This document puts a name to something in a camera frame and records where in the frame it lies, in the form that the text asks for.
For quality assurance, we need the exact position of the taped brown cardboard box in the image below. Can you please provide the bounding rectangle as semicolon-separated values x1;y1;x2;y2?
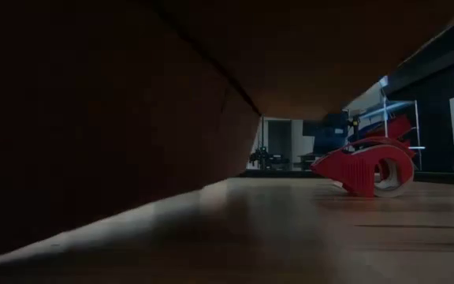
0;0;454;264

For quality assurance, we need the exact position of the grey door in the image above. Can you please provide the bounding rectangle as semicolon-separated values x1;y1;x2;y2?
268;120;293;171

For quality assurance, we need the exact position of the dark desk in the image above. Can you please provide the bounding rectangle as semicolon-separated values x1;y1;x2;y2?
296;152;322;173

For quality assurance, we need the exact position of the black monitor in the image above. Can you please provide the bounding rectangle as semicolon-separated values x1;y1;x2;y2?
303;112;350;155

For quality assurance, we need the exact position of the small red blue package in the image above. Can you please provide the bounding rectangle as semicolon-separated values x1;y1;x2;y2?
309;136;417;199

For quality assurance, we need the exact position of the metal rack with red bins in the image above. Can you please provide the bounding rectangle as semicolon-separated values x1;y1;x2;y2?
344;98;426;173

